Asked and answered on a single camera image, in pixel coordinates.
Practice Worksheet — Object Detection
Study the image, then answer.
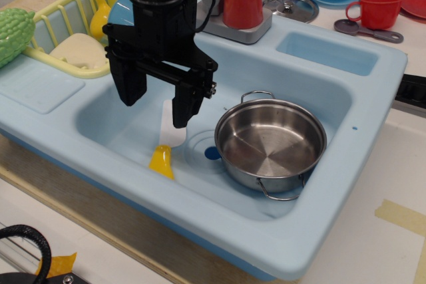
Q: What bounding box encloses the light blue toy sink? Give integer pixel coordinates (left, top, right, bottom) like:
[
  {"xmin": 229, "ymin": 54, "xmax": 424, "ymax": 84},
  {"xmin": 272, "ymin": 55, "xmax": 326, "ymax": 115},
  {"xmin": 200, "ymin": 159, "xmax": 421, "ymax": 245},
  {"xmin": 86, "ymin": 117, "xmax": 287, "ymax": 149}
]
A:
[{"xmin": 1, "ymin": 17, "xmax": 407, "ymax": 280}]

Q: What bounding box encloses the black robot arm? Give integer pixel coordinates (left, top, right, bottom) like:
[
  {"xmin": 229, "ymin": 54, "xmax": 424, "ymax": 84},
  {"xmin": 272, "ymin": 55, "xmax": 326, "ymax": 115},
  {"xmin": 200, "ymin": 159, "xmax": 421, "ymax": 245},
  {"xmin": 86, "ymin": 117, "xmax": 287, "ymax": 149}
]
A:
[{"xmin": 103, "ymin": 0, "xmax": 218, "ymax": 128}]

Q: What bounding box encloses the yellow toy spoon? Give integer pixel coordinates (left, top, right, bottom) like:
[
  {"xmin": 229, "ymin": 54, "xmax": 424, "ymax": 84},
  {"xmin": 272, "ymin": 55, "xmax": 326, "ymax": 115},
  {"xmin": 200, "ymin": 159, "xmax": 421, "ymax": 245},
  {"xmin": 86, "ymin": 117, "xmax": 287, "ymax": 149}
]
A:
[{"xmin": 90, "ymin": 0, "xmax": 110, "ymax": 41}]

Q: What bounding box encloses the red plastic mug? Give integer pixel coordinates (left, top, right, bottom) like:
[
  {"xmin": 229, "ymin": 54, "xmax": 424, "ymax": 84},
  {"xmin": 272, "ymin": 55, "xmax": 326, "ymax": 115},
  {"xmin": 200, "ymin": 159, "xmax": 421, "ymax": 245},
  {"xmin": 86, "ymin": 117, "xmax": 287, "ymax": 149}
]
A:
[{"xmin": 345, "ymin": 0, "xmax": 402, "ymax": 30}]

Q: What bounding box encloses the black rail at right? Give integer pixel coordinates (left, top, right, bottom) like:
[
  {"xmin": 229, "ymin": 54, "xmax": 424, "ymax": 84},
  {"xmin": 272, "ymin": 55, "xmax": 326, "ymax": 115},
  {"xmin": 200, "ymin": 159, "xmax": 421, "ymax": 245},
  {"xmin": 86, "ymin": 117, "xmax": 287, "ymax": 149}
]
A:
[{"xmin": 395, "ymin": 74, "xmax": 426, "ymax": 109}]

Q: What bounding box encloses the grey toy spoon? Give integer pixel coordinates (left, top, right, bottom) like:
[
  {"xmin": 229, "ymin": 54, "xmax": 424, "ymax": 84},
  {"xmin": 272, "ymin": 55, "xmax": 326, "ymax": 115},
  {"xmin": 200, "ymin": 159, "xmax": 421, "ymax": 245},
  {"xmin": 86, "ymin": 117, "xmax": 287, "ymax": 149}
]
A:
[{"xmin": 333, "ymin": 19, "xmax": 404, "ymax": 44}]

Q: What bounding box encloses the green toy vegetable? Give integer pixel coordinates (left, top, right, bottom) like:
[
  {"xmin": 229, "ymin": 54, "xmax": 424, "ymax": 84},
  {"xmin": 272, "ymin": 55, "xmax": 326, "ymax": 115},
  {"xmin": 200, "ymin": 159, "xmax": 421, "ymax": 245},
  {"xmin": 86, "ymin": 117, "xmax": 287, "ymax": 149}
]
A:
[{"xmin": 1, "ymin": 8, "xmax": 35, "ymax": 67}]

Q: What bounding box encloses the yellow dish rack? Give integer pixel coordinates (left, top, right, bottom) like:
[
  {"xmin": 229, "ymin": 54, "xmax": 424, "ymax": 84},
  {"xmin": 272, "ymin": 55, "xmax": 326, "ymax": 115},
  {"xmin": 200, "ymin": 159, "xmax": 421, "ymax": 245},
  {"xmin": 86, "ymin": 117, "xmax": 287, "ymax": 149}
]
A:
[{"xmin": 23, "ymin": 0, "xmax": 110, "ymax": 79}]

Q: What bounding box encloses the stainless steel pot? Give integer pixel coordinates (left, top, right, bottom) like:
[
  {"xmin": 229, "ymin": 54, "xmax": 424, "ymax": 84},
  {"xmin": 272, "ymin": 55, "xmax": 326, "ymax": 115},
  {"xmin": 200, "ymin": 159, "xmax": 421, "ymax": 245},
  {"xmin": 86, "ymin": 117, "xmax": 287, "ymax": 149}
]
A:
[{"xmin": 214, "ymin": 92, "xmax": 327, "ymax": 201}]

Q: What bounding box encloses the blue cup in rack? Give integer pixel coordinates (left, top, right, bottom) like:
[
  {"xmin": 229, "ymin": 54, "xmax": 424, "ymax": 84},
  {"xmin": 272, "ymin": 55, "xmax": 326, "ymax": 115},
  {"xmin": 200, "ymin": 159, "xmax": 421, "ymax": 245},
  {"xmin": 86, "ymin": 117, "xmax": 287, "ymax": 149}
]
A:
[{"xmin": 108, "ymin": 0, "xmax": 134, "ymax": 26}]

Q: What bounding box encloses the yellow tape piece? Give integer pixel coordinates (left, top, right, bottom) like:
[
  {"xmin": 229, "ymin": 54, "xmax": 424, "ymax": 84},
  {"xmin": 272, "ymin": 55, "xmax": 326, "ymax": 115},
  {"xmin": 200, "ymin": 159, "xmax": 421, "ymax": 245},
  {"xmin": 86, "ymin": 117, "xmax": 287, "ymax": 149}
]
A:
[{"xmin": 47, "ymin": 252, "xmax": 77, "ymax": 278}]

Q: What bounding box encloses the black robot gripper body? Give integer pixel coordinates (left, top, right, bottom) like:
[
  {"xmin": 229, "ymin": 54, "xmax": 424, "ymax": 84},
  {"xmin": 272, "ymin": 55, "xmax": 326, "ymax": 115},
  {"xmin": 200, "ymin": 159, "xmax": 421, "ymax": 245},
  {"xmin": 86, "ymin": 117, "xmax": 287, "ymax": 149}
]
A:
[{"xmin": 103, "ymin": 0, "xmax": 218, "ymax": 98}]

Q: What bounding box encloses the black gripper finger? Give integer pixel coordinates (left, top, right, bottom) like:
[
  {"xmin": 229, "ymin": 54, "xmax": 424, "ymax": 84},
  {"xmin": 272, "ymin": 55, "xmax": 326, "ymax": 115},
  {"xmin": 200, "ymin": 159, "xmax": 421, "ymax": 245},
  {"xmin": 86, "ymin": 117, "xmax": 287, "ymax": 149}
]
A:
[
  {"xmin": 110, "ymin": 59, "xmax": 147, "ymax": 106},
  {"xmin": 172, "ymin": 85, "xmax": 204, "ymax": 128}
]

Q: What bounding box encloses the black braided cable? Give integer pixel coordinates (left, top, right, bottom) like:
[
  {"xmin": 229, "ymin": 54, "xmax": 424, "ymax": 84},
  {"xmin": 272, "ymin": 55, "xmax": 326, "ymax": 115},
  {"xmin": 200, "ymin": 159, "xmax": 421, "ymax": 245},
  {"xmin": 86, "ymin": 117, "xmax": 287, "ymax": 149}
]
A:
[{"xmin": 0, "ymin": 224, "xmax": 53, "ymax": 284}]

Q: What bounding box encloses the toy knife yellow handle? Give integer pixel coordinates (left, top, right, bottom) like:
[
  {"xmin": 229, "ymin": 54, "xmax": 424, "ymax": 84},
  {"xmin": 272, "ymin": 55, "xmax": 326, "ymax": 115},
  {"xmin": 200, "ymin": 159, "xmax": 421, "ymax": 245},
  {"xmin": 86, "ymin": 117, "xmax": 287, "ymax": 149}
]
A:
[{"xmin": 148, "ymin": 99, "xmax": 188, "ymax": 180}]

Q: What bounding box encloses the steel pot lid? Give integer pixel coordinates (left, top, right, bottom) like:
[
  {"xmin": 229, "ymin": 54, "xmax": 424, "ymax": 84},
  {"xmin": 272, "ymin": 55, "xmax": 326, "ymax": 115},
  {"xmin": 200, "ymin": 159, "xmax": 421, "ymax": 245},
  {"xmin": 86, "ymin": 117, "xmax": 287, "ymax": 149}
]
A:
[{"xmin": 262, "ymin": 0, "xmax": 320, "ymax": 23}]

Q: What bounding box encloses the grey toy faucet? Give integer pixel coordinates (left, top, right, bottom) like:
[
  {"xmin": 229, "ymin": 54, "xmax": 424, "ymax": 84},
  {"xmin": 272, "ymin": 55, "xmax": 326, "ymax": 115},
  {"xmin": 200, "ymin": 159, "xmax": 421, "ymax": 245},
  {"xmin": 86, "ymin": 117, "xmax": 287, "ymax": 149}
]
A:
[{"xmin": 196, "ymin": 0, "xmax": 272, "ymax": 45}]

